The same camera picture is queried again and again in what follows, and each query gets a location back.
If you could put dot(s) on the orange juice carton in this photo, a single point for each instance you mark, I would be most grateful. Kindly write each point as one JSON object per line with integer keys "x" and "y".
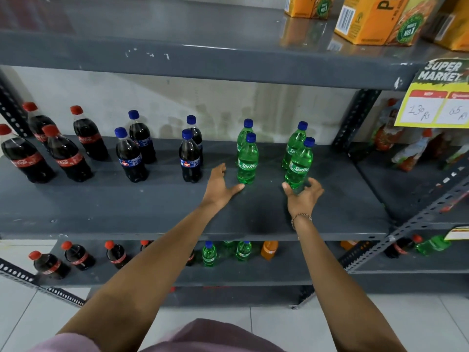
{"x": 377, "y": 21}
{"x": 300, "y": 5}
{"x": 456, "y": 25}

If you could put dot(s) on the orange soda bottle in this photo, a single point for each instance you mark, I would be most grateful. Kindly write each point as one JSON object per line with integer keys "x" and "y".
{"x": 269, "y": 249}
{"x": 348, "y": 244}

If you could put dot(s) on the person's left thumb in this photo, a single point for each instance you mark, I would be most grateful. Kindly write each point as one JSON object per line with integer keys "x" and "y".
{"x": 235, "y": 189}

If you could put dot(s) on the yellow shelf tag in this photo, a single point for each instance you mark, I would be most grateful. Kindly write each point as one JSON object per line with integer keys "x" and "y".
{"x": 458, "y": 233}

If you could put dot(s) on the green soda bottle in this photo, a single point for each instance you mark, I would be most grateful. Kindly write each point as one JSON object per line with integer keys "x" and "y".
{"x": 294, "y": 142}
{"x": 299, "y": 164}
{"x": 229, "y": 244}
{"x": 209, "y": 255}
{"x": 243, "y": 251}
{"x": 241, "y": 137}
{"x": 432, "y": 244}
{"x": 247, "y": 163}

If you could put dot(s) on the pink shirt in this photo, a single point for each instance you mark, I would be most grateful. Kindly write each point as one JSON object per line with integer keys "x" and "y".
{"x": 205, "y": 337}

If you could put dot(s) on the red drink bottle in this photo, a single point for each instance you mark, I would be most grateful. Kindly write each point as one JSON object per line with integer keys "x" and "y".
{"x": 412, "y": 152}
{"x": 456, "y": 155}
{"x": 384, "y": 133}

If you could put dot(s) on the person's right forearm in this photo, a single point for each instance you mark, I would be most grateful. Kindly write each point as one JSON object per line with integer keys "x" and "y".
{"x": 337, "y": 285}

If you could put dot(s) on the yellow price sign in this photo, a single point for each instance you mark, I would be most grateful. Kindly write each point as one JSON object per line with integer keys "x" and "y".
{"x": 432, "y": 102}

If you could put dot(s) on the red cap cola bottle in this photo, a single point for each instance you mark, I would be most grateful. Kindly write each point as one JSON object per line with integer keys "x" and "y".
{"x": 49, "y": 266}
{"x": 401, "y": 247}
{"x": 78, "y": 256}
{"x": 89, "y": 137}
{"x": 67, "y": 157}
{"x": 145, "y": 244}
{"x": 36, "y": 122}
{"x": 25, "y": 157}
{"x": 190, "y": 258}
{"x": 117, "y": 255}

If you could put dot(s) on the blue cap cola bottle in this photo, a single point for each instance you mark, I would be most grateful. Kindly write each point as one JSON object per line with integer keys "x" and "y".
{"x": 130, "y": 159}
{"x": 141, "y": 135}
{"x": 189, "y": 161}
{"x": 198, "y": 137}

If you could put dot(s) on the person's left forearm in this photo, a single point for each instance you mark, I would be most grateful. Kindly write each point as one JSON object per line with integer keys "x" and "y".
{"x": 146, "y": 274}

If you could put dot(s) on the person's right hand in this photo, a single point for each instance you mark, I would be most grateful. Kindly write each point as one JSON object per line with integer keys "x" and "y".
{"x": 302, "y": 203}

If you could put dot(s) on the person's right thumb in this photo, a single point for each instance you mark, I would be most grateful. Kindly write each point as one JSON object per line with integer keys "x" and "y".
{"x": 288, "y": 188}

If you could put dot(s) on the person's left hand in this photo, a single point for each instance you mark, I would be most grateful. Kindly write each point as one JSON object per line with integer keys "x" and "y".
{"x": 217, "y": 190}

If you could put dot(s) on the grey metal shelf rack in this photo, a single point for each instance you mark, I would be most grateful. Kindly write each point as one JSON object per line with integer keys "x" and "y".
{"x": 110, "y": 201}
{"x": 403, "y": 190}

